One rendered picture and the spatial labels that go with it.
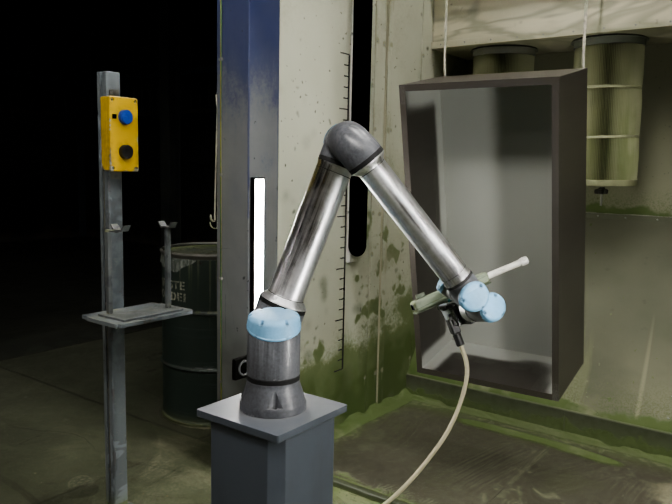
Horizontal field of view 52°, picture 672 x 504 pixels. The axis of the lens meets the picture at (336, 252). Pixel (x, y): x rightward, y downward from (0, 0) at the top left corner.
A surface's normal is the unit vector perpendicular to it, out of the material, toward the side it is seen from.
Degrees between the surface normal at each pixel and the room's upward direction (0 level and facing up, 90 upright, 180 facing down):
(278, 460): 90
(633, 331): 57
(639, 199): 90
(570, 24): 90
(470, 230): 102
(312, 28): 90
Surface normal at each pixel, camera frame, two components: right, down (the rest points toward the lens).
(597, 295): -0.49, -0.47
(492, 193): -0.55, 0.29
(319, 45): 0.80, 0.09
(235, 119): -0.60, 0.09
